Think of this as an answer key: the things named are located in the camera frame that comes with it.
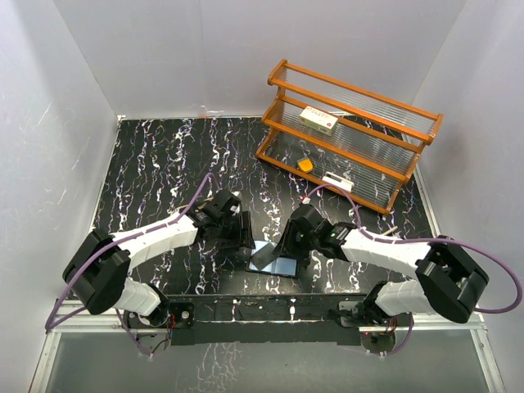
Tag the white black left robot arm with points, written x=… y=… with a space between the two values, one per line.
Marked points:
x=99 y=272

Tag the white red small box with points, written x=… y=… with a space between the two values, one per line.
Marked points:
x=318 y=120

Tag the white black small device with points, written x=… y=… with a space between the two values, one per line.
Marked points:
x=338 y=181

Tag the beige flat wooden piece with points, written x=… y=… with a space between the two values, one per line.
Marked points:
x=391 y=232

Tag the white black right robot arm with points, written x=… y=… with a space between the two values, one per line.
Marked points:
x=442 y=278

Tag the orange wooden shelf rack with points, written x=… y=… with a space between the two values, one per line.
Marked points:
x=376 y=144

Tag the small orange yellow block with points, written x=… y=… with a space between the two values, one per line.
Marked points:
x=305 y=165

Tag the black blue card holder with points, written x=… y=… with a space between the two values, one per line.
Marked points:
x=276 y=266

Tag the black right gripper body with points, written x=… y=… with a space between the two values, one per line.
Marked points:
x=300 y=244

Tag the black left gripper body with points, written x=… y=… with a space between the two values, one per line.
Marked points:
x=230 y=232

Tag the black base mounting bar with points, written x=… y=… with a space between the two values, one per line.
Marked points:
x=295 y=318

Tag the beige oval plastic tray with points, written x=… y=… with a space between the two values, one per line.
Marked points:
x=192 y=204

